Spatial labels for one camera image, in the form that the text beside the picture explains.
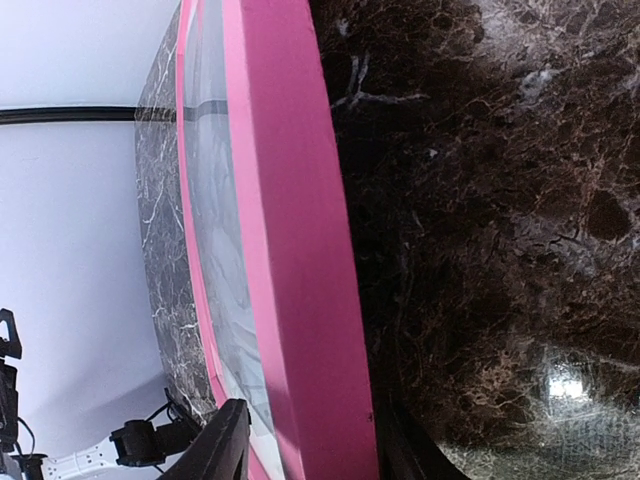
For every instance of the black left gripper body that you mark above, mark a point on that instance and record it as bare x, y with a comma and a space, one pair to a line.
10, 347

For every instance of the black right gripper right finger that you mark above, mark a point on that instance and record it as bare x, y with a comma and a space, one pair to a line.
405, 450

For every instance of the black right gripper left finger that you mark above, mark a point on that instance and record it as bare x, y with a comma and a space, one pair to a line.
220, 451

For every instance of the clear acrylic sheet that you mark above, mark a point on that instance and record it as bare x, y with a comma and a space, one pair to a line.
212, 190

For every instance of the pink wooden picture frame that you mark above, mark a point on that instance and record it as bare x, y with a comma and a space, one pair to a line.
297, 247

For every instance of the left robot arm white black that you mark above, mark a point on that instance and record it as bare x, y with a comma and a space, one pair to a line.
138, 444

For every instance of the black left corner post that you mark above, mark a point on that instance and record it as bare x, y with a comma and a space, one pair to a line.
86, 114

